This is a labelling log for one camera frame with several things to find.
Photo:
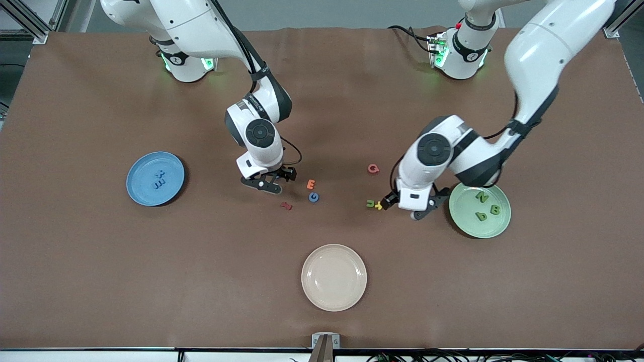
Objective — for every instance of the green capital letter B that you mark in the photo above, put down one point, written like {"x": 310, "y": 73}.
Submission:
{"x": 495, "y": 209}

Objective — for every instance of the blue plate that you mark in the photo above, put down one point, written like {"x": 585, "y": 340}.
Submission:
{"x": 146, "y": 166}

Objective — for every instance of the green lowercase letter b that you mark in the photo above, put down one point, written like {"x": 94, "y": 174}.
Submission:
{"x": 481, "y": 216}

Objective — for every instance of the beige plate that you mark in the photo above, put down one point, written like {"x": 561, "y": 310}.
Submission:
{"x": 333, "y": 277}

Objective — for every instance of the white table edge rail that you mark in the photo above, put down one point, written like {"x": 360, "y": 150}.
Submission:
{"x": 100, "y": 357}

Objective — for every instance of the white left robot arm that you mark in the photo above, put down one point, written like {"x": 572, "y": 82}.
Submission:
{"x": 543, "y": 50}

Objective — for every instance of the brown table cover sheet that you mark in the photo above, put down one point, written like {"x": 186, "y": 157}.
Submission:
{"x": 322, "y": 100}

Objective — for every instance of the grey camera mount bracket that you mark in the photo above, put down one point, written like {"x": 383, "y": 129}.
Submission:
{"x": 325, "y": 342}

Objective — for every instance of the aluminium frame profile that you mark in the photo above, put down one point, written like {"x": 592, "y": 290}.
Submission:
{"x": 37, "y": 35}
{"x": 610, "y": 31}

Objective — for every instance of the green letter N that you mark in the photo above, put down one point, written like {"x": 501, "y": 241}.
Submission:
{"x": 482, "y": 196}

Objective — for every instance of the blue letter m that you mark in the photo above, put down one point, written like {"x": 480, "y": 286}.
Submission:
{"x": 157, "y": 185}

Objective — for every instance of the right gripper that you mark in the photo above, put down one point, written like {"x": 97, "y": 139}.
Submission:
{"x": 282, "y": 173}

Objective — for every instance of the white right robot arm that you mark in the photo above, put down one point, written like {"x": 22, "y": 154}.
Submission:
{"x": 201, "y": 25}

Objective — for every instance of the red letter I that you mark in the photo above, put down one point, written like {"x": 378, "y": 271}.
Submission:
{"x": 286, "y": 205}

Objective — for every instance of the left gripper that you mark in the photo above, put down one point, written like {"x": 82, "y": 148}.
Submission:
{"x": 390, "y": 200}

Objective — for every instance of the green plate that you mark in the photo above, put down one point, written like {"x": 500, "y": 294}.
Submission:
{"x": 483, "y": 229}

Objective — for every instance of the blue capital letter G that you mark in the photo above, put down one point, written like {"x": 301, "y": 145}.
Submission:
{"x": 313, "y": 197}

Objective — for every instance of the pink letter Q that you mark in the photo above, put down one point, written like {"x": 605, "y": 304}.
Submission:
{"x": 373, "y": 168}

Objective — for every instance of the blue letter x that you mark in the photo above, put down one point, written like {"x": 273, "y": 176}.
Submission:
{"x": 160, "y": 174}

